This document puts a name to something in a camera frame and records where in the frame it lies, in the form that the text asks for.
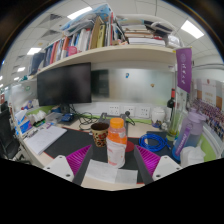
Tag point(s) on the flat round red coaster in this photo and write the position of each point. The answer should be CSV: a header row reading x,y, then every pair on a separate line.
x,y
130,146

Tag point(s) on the small white paper sheet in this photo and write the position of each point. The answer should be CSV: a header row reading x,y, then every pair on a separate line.
x,y
127,176

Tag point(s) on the framed group photo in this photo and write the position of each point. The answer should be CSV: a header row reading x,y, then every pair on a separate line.
x,y
210,110

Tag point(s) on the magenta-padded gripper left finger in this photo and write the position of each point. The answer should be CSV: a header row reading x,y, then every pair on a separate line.
x,y
78,160

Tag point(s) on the white lidded jar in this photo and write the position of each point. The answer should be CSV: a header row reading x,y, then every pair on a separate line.
x,y
158,116

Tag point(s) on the small blue box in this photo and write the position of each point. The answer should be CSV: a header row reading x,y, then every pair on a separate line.
x,y
67,117

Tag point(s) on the black desk mat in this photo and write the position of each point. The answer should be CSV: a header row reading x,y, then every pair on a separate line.
x,y
71,140

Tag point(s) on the dark wine bottle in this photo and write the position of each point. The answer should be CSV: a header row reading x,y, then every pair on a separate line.
x,y
171,101

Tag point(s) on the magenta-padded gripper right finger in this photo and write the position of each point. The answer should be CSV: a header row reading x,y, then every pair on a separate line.
x,y
149,160

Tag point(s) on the orange-capped drink bottle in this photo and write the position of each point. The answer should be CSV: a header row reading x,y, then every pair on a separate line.
x,y
116,146

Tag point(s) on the black computer monitor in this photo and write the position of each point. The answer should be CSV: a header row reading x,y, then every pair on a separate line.
x,y
63,85

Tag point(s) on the floral patterned mug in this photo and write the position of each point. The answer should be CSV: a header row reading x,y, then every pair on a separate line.
x,y
99,136

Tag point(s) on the ceiling lights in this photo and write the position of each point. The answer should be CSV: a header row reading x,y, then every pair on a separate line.
x,y
192,29

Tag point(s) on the purple pennant flag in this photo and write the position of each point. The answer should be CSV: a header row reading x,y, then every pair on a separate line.
x,y
184,70

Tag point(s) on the white wall socket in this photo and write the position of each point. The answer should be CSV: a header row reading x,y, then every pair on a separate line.
x,y
144,112
113,110
129,111

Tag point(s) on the translucent purple water bottle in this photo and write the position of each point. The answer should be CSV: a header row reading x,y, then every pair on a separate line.
x,y
191,133

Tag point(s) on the black office chair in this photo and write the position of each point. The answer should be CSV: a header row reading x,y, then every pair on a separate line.
x,y
6,136

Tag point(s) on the green glass vase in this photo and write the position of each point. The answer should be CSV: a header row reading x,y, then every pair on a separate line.
x,y
174,125

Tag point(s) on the large white paper sheet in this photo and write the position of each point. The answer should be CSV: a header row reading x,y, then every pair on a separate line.
x,y
100,170

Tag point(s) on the wall shelf with books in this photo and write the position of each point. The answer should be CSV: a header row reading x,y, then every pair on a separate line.
x,y
110,51

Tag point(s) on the crumpled white tissue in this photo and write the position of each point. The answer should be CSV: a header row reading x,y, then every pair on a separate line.
x,y
192,156

